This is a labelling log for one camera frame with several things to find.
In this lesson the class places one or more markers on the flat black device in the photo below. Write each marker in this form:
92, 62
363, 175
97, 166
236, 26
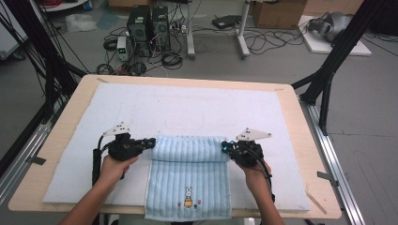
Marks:
226, 21

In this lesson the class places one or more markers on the brown cardboard box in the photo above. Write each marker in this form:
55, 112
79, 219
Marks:
278, 14

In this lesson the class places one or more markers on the black computer tower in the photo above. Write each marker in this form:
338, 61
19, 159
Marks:
161, 28
139, 29

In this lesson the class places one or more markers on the small white power supply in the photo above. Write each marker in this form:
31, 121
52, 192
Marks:
122, 48

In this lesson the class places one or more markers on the person's left hand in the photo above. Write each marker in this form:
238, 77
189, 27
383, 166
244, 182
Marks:
114, 170

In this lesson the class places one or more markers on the grey headset device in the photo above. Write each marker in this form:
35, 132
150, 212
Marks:
331, 25

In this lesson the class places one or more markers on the clear plastic bag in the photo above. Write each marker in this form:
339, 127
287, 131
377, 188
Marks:
80, 23

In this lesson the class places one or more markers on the light blue striped towel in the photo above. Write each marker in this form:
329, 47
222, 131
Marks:
187, 175

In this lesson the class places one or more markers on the person's right hand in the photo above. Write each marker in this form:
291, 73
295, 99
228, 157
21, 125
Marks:
256, 179

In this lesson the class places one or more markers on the wooden desk with white legs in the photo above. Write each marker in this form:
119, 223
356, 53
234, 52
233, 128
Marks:
243, 31

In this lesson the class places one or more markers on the white foam mat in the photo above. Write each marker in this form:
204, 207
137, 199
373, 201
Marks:
187, 106

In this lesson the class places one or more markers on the aluminium rail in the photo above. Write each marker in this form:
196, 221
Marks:
334, 162
22, 156

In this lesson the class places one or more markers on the white floor board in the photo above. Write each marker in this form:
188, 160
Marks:
341, 48

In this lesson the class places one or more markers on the black metal frame stand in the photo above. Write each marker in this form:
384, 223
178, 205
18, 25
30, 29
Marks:
338, 56
40, 53

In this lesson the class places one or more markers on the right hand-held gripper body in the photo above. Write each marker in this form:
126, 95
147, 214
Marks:
247, 151

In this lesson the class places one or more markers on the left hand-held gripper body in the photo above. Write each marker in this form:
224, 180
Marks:
125, 146

